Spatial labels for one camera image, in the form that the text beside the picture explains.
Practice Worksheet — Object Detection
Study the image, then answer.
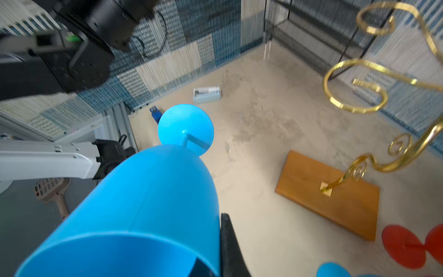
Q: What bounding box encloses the red wine glass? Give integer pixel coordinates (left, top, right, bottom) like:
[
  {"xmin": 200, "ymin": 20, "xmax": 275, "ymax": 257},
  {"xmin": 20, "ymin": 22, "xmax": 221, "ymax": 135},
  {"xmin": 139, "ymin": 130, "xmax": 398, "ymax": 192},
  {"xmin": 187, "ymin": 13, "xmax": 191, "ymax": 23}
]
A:
[{"xmin": 381, "ymin": 224, "xmax": 443, "ymax": 270}]

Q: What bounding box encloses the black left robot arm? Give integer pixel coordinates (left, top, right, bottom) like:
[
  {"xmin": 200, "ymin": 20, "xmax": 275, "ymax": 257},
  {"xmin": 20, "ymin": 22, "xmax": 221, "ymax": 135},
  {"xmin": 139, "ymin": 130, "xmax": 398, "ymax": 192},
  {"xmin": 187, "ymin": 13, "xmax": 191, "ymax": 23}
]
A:
[{"xmin": 1, "ymin": 1, "xmax": 157, "ymax": 190}]

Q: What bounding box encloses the wooden rack base board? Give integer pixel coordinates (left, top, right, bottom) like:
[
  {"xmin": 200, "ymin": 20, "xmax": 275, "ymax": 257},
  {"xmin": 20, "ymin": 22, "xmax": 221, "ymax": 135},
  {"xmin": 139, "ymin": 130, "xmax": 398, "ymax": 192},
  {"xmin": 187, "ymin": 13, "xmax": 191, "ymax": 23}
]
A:
[{"xmin": 275, "ymin": 150, "xmax": 380, "ymax": 241}]

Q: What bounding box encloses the light blue stapler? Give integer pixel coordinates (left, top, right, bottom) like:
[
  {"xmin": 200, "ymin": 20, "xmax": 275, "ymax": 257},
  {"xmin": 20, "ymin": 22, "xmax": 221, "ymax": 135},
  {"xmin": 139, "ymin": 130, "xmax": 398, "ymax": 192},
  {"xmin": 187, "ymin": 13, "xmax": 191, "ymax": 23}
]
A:
[{"xmin": 193, "ymin": 87, "xmax": 221, "ymax": 104}]

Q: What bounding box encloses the blue wine glass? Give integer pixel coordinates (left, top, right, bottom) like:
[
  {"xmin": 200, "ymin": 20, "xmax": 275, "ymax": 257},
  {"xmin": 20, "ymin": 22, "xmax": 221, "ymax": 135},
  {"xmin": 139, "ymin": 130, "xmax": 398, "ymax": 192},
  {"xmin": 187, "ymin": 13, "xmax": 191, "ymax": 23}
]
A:
[
  {"xmin": 16, "ymin": 104, "xmax": 220, "ymax": 277},
  {"xmin": 315, "ymin": 262, "xmax": 385, "ymax": 277}
]

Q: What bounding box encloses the black mesh wall shelf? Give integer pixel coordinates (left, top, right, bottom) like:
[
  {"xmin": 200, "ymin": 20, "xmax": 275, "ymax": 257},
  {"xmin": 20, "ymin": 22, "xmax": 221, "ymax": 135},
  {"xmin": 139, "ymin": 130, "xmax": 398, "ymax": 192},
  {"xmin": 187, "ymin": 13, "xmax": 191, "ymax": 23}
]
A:
[{"xmin": 264, "ymin": 1, "xmax": 384, "ymax": 76}]

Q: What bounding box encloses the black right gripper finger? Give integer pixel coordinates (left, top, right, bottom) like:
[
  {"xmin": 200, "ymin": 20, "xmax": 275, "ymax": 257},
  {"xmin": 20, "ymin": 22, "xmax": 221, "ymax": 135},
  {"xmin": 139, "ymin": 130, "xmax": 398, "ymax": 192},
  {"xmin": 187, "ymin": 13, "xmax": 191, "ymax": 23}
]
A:
[{"xmin": 220, "ymin": 213, "xmax": 251, "ymax": 277}]

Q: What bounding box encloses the beige perforated scoop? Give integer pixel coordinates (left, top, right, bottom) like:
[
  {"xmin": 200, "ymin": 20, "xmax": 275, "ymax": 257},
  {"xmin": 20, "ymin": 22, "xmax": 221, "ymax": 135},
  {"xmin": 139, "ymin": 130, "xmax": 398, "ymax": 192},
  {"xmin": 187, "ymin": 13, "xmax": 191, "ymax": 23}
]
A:
[{"xmin": 33, "ymin": 178, "xmax": 71, "ymax": 221}]

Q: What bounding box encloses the blue wine glass front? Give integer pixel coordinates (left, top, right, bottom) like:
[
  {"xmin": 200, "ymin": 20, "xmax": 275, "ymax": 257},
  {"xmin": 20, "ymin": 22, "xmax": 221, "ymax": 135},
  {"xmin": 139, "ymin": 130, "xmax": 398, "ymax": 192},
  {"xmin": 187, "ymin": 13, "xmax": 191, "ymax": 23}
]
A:
[{"xmin": 315, "ymin": 262, "xmax": 385, "ymax": 277}]

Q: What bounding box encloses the blue black stapler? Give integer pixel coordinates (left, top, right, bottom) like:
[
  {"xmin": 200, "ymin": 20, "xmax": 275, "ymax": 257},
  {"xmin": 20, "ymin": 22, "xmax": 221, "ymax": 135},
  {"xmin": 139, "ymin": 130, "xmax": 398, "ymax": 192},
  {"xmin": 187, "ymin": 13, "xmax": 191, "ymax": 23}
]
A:
[{"xmin": 150, "ymin": 106, "xmax": 163, "ymax": 124}]

